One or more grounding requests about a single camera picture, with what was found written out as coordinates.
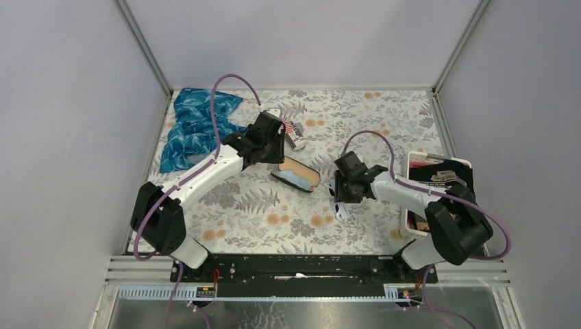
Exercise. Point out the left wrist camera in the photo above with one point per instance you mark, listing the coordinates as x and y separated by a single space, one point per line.
277 112

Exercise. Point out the white storage bin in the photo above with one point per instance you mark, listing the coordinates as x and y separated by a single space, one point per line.
413 225

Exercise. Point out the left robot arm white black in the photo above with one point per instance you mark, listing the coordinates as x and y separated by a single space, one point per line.
158 215

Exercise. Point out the flag pattern glasses case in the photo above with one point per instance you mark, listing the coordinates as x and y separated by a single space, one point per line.
294 135

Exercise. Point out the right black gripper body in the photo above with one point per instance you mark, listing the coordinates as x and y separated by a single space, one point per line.
343 190

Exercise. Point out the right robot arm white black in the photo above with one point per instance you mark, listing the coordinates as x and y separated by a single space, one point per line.
457 226

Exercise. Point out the blue patterned fabric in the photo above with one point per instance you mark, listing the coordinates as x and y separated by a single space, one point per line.
192 136

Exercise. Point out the black glasses case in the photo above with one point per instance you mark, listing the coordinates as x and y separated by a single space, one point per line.
301 169

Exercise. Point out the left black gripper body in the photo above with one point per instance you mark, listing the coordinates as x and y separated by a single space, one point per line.
273 149

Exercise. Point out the large light blue cloth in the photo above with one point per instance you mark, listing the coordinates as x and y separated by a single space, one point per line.
293 180

